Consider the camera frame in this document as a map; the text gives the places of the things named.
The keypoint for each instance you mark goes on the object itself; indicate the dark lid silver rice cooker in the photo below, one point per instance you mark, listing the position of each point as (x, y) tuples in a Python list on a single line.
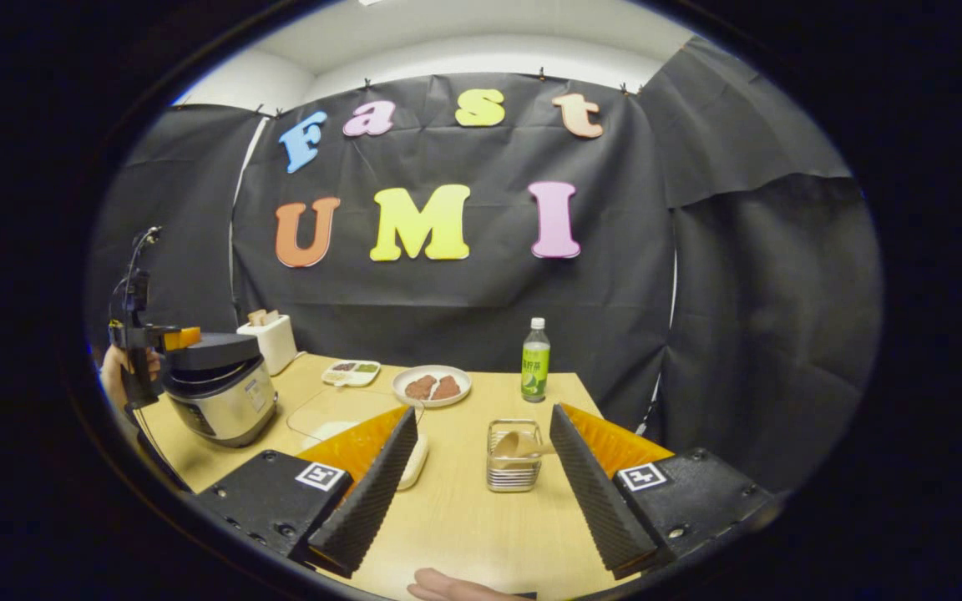
[(226, 401)]

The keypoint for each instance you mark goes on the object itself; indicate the white divided bean dish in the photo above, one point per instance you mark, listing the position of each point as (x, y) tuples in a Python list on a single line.
[(351, 373)]

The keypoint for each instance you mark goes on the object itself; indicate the brown meat piece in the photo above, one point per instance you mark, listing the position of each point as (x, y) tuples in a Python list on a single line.
[(420, 387), (448, 387)]

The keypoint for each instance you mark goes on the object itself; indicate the toast slice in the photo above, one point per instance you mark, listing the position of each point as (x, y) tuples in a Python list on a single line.
[(271, 316), (255, 318)]

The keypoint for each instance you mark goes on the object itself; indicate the green tea bottle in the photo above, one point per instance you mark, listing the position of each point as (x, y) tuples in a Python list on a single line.
[(535, 367)]

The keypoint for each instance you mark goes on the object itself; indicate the white round plate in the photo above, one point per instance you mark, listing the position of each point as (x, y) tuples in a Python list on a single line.
[(431, 403)]

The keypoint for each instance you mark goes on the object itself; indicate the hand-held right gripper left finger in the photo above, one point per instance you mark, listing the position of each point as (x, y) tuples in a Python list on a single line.
[(372, 488)]

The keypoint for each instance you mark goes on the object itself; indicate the clear box of rice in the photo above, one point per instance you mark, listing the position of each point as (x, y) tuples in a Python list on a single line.
[(416, 463)]

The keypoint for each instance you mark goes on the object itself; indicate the black backdrop cloth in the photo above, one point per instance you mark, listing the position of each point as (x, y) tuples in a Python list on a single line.
[(615, 292)]

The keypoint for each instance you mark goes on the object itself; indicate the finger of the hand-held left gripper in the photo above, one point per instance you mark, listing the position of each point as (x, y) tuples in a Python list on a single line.
[(184, 337)]

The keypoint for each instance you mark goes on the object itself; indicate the white toaster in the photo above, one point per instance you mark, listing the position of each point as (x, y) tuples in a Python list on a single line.
[(272, 346)]

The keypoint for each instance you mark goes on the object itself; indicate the wooden spoon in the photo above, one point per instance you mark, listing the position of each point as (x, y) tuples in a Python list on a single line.
[(510, 446)]

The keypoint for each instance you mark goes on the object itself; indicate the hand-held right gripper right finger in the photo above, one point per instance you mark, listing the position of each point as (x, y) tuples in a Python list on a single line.
[(594, 492)]

